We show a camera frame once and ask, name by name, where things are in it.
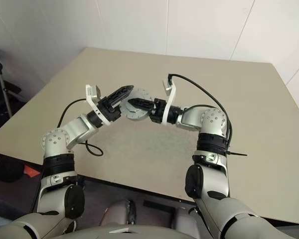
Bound orange flat object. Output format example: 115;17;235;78
23;165;40;178

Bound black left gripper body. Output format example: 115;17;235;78
98;96;123;123

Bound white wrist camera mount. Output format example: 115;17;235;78
85;84;110;125
161;74;178;126

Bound grey robot torso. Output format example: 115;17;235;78
52;223;207;239

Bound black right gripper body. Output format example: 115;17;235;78
149;99;168;124

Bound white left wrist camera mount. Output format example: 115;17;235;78
85;84;110;125

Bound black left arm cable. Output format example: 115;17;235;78
31;99;104;212

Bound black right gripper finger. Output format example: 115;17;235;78
128;97;155;111

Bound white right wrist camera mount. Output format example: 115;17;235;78
161;74;178;126

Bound black and silver tripod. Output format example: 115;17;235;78
0;46;22;122

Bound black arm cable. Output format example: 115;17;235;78
167;73;232;150
31;99;104;212

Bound silver motor housing copper windings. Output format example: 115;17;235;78
121;86;153;122

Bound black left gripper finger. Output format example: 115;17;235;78
107;85;135;108

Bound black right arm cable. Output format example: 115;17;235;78
167;73;232;150

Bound grey rounded shape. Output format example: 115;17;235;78
102;199;137;226

